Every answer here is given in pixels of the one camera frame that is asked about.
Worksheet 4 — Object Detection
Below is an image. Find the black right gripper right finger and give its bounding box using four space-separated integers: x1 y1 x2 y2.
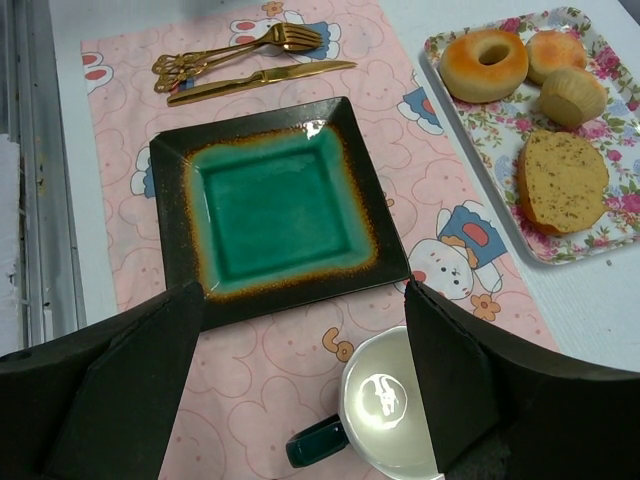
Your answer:
405 280 639 479

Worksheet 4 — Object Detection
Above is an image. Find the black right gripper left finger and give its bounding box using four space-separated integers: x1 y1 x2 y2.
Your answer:
1 282 204 479

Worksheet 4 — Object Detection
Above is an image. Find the speckled bread slice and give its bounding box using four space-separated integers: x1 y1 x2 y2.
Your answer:
517 129 609 235

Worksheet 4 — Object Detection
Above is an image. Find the small pale muffin bread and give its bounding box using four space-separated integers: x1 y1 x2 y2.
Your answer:
538 67 608 128

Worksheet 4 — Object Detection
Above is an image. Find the green white mug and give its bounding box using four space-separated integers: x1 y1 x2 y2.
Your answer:
286 325 443 480

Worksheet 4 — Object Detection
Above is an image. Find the pink bunny placemat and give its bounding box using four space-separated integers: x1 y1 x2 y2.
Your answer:
79 0 561 480

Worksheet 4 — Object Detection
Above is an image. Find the black green square plate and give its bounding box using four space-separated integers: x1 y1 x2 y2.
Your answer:
150 97 409 330

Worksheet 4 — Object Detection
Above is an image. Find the round orange bun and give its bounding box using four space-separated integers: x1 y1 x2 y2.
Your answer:
525 30 587 85

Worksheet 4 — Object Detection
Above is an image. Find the gold knife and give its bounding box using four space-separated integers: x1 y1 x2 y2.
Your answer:
167 60 357 107

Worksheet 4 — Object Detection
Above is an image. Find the gold fork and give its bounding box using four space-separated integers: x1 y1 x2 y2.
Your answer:
151 23 323 93

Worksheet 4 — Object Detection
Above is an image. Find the aluminium table frame rail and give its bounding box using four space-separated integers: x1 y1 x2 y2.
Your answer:
1 1 86 347

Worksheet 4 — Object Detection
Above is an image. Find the ring donut bread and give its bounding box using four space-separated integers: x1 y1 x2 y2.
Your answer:
439 29 529 104

